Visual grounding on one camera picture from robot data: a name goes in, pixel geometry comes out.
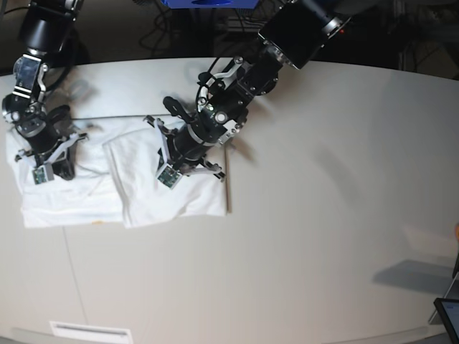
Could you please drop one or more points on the black power strip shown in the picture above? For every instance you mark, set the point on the black power strip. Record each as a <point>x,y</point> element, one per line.
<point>244,26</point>

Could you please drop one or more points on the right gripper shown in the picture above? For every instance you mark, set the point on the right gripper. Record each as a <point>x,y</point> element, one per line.
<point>42,135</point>

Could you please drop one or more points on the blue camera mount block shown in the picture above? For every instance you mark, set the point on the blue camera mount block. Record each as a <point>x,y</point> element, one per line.
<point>210,4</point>

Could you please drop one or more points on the white printed T-shirt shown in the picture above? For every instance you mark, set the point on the white printed T-shirt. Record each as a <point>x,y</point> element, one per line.
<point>114,181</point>

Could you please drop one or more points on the black tablet device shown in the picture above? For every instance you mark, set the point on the black tablet device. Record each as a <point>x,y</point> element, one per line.
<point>447,309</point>

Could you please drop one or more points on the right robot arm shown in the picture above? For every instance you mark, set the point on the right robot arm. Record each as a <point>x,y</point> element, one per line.
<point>48,31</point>

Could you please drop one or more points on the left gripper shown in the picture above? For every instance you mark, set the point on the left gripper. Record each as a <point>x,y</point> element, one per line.
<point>188,145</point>

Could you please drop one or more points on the white paper label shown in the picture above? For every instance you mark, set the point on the white paper label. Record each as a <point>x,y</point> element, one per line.
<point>90,333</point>

